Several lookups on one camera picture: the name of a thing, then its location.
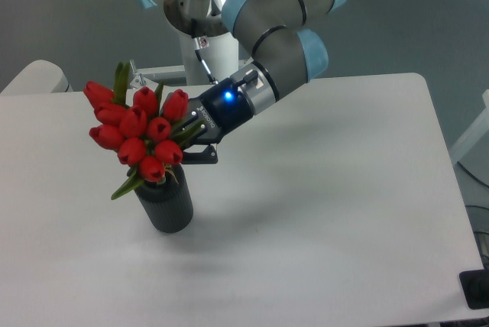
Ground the black cable on right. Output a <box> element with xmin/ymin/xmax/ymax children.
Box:
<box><xmin>457</xmin><ymin>161</ymin><xmax>489</xmax><ymax>186</ymax></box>

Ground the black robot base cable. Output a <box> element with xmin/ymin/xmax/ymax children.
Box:
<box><xmin>189</xmin><ymin>17</ymin><xmax>221</xmax><ymax>86</ymax></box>

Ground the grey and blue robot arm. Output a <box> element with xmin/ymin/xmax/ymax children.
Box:
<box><xmin>137</xmin><ymin>0</ymin><xmax>347</xmax><ymax>164</ymax></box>

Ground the white pedestal base frame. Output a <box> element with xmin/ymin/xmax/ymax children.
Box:
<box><xmin>128</xmin><ymin>48</ymin><xmax>269</xmax><ymax>91</ymax></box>

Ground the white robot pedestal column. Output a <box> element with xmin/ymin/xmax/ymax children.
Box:
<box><xmin>163</xmin><ymin>0</ymin><xmax>250</xmax><ymax>86</ymax></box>

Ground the white rounded chair back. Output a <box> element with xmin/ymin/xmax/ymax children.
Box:
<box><xmin>1</xmin><ymin>60</ymin><xmax>73</xmax><ymax>96</ymax></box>

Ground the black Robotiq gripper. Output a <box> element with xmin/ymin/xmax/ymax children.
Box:
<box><xmin>179</xmin><ymin>78</ymin><xmax>254</xmax><ymax>164</ymax></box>

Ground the red tulip bouquet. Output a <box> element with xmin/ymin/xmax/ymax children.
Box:
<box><xmin>83</xmin><ymin>62</ymin><xmax>204</xmax><ymax>200</ymax></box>

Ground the black box at table edge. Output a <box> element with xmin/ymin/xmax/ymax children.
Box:
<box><xmin>459</xmin><ymin>269</ymin><xmax>488</xmax><ymax>310</ymax></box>

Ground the dark grey ribbed vase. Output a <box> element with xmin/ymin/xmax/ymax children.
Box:
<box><xmin>134</xmin><ymin>165</ymin><xmax>193</xmax><ymax>234</ymax></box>

